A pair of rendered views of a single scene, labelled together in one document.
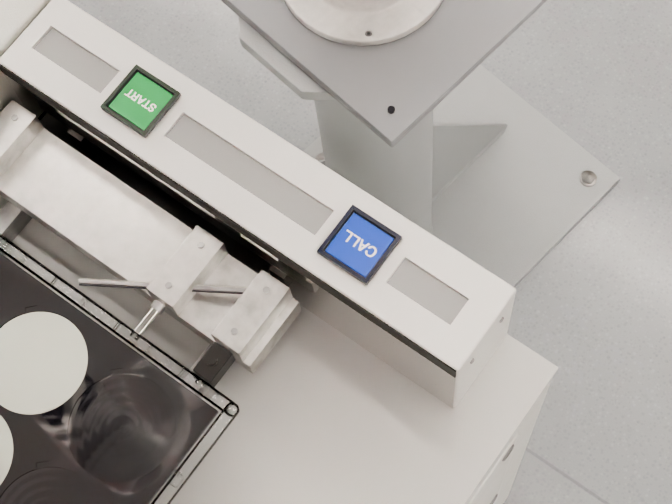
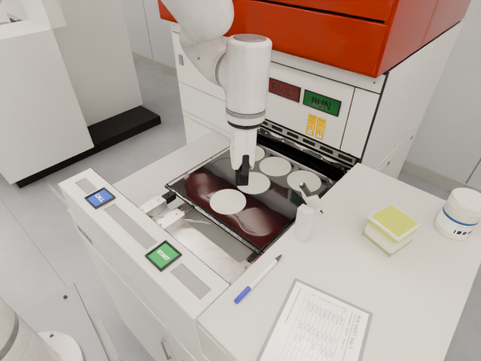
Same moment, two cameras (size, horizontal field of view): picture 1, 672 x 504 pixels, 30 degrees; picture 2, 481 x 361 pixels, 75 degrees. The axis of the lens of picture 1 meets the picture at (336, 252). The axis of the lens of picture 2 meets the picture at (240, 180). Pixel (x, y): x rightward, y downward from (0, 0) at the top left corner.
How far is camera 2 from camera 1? 117 cm
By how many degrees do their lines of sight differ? 71
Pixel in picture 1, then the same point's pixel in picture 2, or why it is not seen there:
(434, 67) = (33, 316)
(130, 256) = (191, 234)
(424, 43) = not seen: hidden behind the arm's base
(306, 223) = (115, 208)
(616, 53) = not seen: outside the picture
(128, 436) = (200, 182)
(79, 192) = (207, 259)
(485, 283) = (66, 185)
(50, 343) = (222, 205)
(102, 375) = (205, 195)
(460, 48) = not seen: hidden behind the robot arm
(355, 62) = (67, 324)
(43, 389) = (225, 194)
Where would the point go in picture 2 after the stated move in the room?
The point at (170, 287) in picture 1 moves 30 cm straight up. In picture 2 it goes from (175, 213) to (156, 109)
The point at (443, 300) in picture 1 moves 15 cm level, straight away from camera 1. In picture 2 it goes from (83, 184) to (46, 225)
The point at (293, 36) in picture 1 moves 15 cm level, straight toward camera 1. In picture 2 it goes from (89, 343) to (108, 278)
